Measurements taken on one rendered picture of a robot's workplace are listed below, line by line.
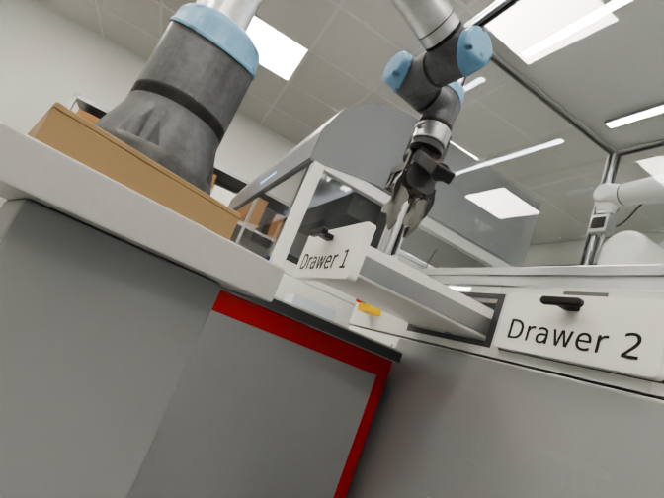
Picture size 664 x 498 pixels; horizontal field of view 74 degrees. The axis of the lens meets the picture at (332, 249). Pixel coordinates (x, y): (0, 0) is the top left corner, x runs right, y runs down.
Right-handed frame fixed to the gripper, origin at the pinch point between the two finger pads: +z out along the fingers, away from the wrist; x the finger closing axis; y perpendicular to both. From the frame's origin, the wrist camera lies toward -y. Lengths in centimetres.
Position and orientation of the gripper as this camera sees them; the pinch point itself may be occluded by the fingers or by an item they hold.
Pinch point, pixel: (400, 227)
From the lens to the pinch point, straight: 91.2
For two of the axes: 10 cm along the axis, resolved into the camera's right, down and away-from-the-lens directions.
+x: -8.3, -4.3, -3.5
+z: -3.8, 9.0, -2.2
